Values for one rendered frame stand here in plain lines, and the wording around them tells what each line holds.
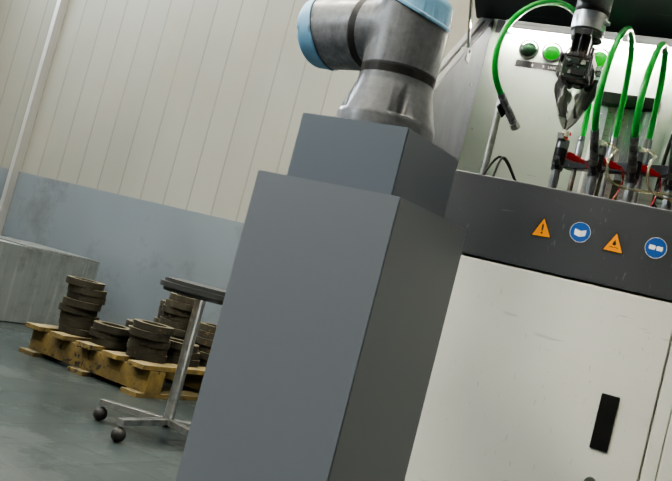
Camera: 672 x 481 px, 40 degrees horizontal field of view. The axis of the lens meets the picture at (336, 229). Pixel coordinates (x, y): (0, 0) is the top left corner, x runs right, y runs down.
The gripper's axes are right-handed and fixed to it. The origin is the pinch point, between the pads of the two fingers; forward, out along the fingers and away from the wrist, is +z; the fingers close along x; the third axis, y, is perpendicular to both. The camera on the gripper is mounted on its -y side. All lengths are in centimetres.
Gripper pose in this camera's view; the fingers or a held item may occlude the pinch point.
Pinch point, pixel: (566, 124)
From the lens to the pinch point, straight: 211.1
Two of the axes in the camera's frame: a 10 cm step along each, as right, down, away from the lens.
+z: -2.5, 9.7, -0.6
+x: 8.9, 2.1, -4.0
